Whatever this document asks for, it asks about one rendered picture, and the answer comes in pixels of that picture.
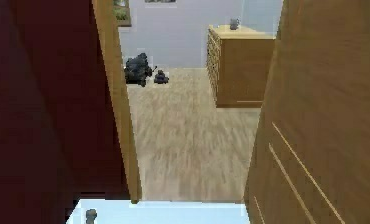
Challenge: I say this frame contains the small black lumpy object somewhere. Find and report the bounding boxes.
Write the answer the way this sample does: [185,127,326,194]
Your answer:
[153,69,170,85]

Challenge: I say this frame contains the large black lumpy object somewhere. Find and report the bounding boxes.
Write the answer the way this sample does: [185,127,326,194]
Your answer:
[123,52,158,88]

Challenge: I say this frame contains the light wooden chest of drawers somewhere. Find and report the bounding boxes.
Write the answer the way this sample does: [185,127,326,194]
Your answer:
[206,24,277,109]

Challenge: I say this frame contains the wooden framed window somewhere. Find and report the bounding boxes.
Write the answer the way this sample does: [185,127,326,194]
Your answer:
[113,0,133,28]

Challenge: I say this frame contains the wooden door frame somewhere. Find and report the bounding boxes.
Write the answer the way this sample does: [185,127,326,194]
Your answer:
[91,0,143,205]

